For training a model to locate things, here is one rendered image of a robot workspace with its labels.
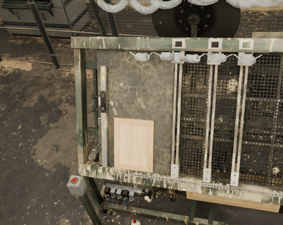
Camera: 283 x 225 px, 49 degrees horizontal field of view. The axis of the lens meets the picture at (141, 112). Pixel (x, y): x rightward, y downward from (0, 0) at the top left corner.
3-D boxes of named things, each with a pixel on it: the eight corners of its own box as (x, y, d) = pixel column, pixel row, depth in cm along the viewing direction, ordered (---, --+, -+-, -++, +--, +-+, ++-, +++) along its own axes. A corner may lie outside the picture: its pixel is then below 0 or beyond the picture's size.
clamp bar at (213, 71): (201, 178, 271) (198, 190, 248) (209, 39, 244) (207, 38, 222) (213, 179, 268) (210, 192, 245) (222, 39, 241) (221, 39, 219)
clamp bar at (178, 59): (170, 173, 278) (164, 185, 256) (175, 39, 252) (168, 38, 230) (181, 175, 276) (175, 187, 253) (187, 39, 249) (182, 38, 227)
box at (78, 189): (72, 195, 293) (65, 185, 281) (77, 185, 301) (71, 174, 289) (83, 197, 290) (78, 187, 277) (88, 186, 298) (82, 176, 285)
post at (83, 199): (95, 228, 346) (76, 193, 294) (97, 223, 350) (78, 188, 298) (100, 229, 344) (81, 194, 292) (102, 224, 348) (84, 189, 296)
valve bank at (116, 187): (102, 204, 302) (96, 190, 286) (107, 191, 312) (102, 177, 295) (152, 212, 288) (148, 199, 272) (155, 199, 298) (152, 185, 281)
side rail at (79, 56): (83, 160, 310) (78, 164, 299) (79, 47, 285) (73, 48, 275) (88, 160, 308) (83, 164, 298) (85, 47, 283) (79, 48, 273)
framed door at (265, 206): (187, 196, 330) (186, 198, 328) (184, 166, 292) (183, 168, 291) (278, 210, 305) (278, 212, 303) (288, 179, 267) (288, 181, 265)
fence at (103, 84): (103, 165, 297) (102, 166, 293) (102, 65, 276) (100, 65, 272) (108, 165, 296) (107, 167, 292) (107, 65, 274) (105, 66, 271)
